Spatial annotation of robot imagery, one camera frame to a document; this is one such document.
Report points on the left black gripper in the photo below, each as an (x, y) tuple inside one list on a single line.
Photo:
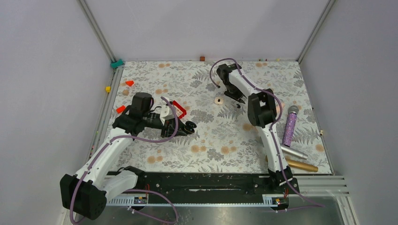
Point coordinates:
[(170, 126)]

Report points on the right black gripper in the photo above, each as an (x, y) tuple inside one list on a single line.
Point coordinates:
[(237, 96)]

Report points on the black earbud charging case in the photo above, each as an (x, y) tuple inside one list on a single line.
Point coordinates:
[(190, 127)]

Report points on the beige earbud charging case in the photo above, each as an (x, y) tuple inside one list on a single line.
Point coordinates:
[(219, 101)]

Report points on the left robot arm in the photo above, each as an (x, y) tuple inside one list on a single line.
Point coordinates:
[(86, 192)]

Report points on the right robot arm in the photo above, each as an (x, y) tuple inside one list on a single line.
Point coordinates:
[(262, 114)]

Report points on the red plastic basket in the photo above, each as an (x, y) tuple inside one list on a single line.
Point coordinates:
[(180, 111)]

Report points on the pink toy microphone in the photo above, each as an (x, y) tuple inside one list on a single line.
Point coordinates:
[(279, 108)]

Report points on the purple glitter microphone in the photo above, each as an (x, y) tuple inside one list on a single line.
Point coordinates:
[(290, 125)]

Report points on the orange block lower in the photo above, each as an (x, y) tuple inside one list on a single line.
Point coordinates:
[(121, 109)]

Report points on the silver microphone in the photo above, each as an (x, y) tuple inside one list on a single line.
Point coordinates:
[(294, 152)]

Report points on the orange triangle block upper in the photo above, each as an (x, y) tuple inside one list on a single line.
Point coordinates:
[(129, 83)]

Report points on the gold microphone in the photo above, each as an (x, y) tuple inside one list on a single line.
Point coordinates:
[(301, 165)]

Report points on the teal block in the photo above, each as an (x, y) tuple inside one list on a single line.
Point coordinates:
[(116, 64)]

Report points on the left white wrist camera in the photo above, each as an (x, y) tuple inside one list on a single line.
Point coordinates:
[(166, 113)]

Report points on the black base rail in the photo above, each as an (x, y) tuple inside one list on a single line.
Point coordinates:
[(198, 189)]

